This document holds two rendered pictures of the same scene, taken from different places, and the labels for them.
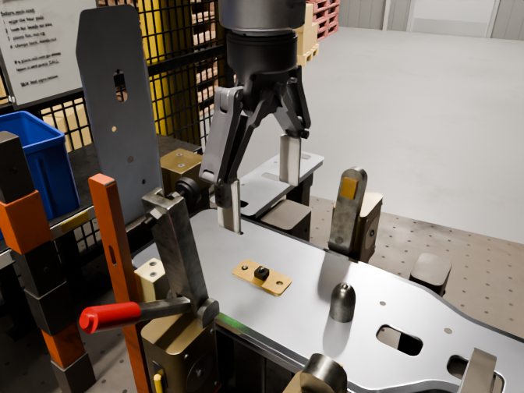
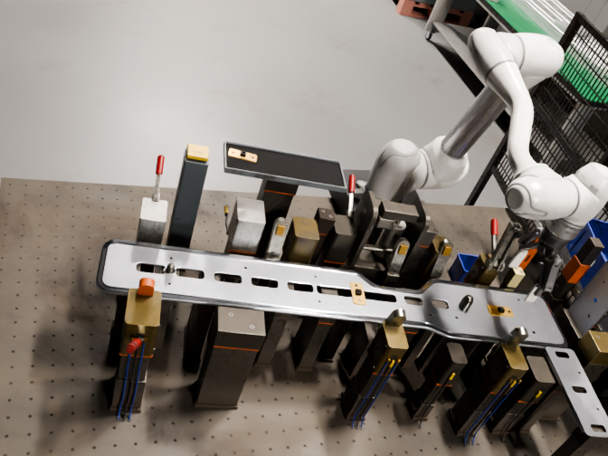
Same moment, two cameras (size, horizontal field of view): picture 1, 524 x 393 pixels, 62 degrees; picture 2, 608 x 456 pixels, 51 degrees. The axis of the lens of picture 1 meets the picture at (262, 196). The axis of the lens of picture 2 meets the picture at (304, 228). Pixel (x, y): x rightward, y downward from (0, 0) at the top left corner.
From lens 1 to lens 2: 197 cm
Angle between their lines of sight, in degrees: 94
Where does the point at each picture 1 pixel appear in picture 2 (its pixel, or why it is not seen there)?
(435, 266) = (457, 355)
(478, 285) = not seen: outside the picture
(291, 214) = (538, 369)
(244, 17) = not seen: hidden behind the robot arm
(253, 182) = (578, 377)
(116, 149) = (596, 289)
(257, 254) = (514, 322)
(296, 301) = (479, 305)
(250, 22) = not seen: hidden behind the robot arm
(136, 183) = (587, 311)
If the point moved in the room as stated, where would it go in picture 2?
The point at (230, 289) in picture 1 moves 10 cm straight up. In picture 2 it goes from (501, 300) to (517, 279)
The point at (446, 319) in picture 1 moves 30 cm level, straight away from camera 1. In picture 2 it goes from (434, 319) to (470, 412)
